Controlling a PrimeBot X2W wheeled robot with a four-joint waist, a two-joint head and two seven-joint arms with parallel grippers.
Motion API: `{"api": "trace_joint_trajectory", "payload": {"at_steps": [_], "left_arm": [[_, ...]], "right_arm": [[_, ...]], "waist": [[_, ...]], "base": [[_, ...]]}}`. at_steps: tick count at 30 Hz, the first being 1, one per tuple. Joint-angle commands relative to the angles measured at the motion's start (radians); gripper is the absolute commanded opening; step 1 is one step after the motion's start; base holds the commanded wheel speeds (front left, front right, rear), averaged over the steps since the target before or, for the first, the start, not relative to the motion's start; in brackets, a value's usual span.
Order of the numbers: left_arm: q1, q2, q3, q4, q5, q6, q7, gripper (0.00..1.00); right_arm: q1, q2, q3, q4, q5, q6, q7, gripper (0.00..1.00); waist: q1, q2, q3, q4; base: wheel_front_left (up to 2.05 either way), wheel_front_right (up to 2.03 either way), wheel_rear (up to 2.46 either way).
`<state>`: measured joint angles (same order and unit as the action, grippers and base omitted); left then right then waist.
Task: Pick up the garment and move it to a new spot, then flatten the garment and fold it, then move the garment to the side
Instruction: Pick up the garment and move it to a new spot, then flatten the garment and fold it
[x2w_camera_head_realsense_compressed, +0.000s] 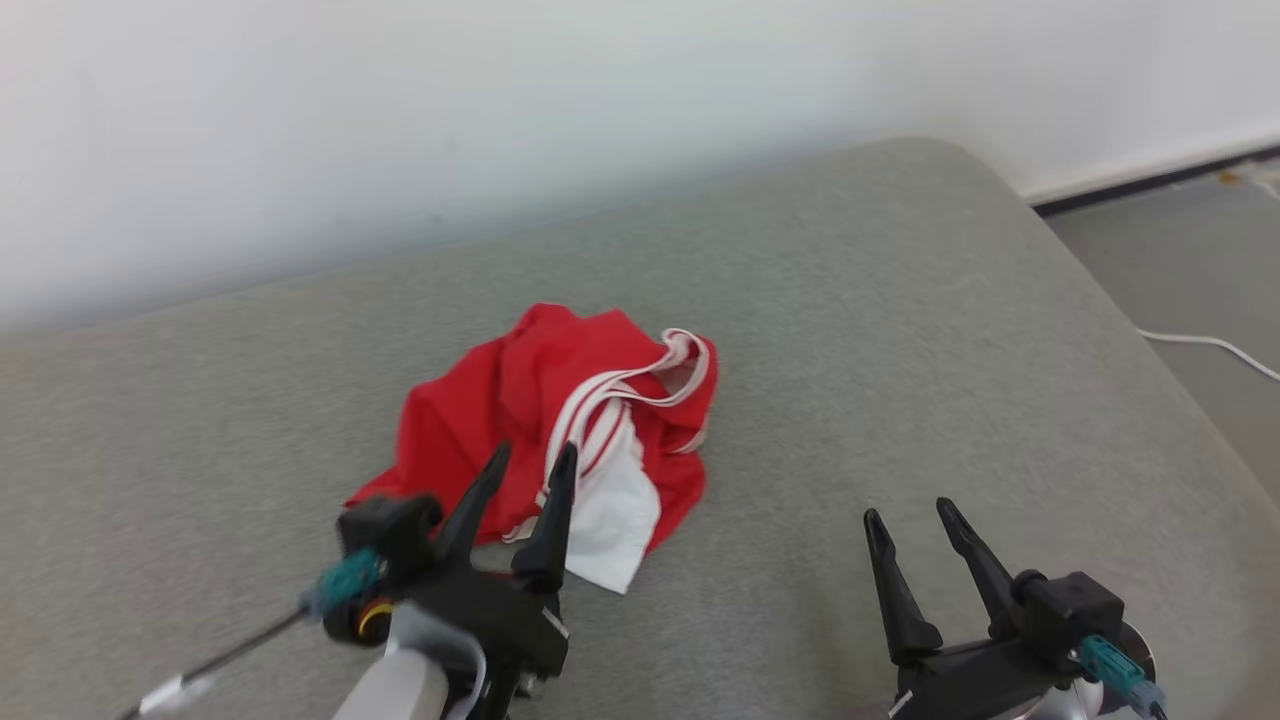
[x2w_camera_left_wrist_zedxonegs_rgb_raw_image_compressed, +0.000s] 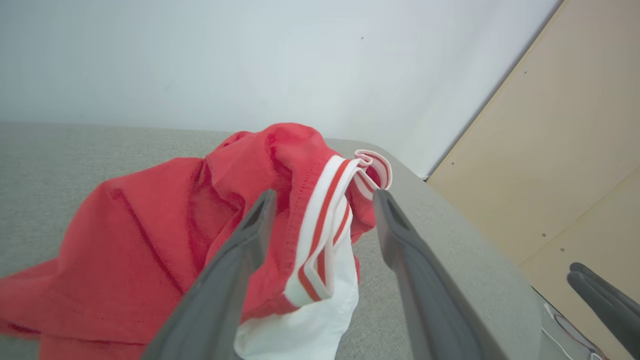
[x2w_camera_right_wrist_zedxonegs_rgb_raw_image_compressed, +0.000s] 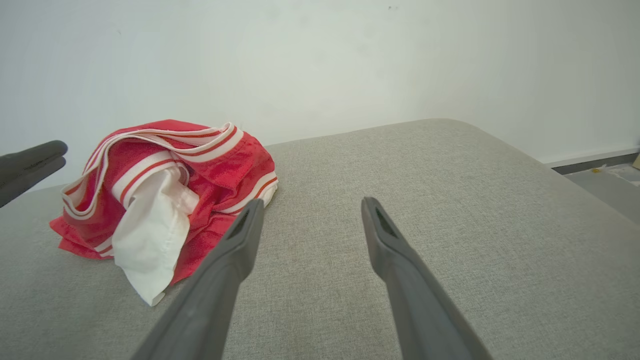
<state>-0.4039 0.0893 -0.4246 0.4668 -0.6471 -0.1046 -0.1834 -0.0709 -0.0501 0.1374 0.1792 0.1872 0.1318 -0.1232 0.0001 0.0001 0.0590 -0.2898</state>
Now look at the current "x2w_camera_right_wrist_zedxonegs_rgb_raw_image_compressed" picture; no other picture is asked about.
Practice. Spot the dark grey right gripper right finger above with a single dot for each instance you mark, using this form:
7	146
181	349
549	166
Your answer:
420	300

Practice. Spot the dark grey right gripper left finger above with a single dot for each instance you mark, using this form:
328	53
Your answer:
215	295

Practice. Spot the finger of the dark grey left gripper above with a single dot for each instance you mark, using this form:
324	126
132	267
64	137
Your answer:
25	184
30	157

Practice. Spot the red Bulls basketball jersey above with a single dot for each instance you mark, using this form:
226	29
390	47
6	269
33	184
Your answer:
230	167

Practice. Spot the white wall baseboard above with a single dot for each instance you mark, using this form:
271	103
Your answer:
590	157

